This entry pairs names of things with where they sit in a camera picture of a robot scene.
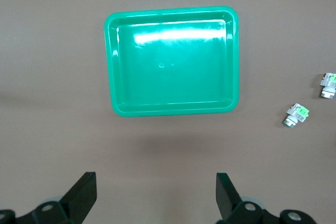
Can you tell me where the brown table cover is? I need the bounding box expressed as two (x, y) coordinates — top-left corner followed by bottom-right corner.
(0, 0), (336, 224)

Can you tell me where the green plastic tray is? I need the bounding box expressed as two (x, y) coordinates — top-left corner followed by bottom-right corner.
(104, 5), (240, 119)

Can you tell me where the green push button switch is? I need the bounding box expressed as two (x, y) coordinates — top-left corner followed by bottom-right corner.
(319, 72), (336, 100)
(282, 103), (310, 128)

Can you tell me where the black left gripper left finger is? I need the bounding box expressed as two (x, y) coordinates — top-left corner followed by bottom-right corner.
(0, 172), (98, 224)

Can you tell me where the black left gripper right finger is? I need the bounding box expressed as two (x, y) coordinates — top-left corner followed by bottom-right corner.
(215, 172), (316, 224)

